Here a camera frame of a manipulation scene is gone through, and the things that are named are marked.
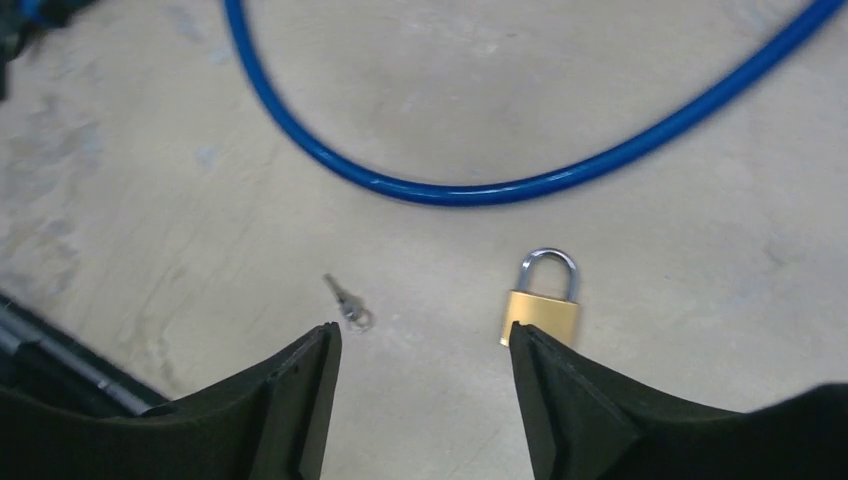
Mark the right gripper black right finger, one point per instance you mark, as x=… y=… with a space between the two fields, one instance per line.
x=583 y=420

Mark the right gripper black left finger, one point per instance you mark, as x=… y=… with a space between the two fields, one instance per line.
x=269 y=421

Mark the brass padlock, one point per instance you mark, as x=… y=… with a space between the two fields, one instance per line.
x=556 y=316

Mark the blue cable lock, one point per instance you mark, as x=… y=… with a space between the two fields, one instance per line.
x=743 y=77

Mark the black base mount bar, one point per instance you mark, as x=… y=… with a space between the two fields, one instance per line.
x=51 y=366

